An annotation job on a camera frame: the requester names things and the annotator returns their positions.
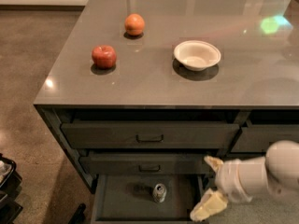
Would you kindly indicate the top right grey drawer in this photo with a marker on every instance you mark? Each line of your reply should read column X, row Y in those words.
column 257, row 138

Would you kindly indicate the red apple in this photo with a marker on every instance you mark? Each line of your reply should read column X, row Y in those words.
column 104, row 56

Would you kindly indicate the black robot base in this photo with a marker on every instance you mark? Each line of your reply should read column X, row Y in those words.
column 10, row 182

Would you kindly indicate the silver 7up can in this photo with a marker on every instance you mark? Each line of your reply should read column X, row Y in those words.
column 159, row 193

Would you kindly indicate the top left grey drawer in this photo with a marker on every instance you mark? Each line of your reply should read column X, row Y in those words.
column 149, row 134

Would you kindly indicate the grey counter cabinet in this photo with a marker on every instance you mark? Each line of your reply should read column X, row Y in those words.
column 255, row 82

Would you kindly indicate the middle right grey drawer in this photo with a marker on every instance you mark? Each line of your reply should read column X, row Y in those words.
column 243, row 155

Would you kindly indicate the bottom left open drawer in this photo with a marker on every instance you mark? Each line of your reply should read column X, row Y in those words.
column 127, row 199

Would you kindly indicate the middle left grey drawer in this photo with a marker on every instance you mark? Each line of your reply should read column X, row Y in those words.
column 144, row 163

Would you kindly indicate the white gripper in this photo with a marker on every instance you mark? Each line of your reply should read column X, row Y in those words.
column 228, row 178

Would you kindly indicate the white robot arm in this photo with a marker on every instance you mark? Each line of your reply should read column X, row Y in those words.
column 275, row 174

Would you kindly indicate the orange fruit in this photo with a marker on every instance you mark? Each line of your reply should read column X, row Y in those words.
column 134, row 24

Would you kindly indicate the grey drawer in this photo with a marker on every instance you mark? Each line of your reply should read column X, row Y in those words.
column 144, row 163
column 257, row 138
column 243, row 155
column 149, row 134

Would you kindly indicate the white paper bowl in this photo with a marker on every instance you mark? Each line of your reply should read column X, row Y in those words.
column 197, row 55

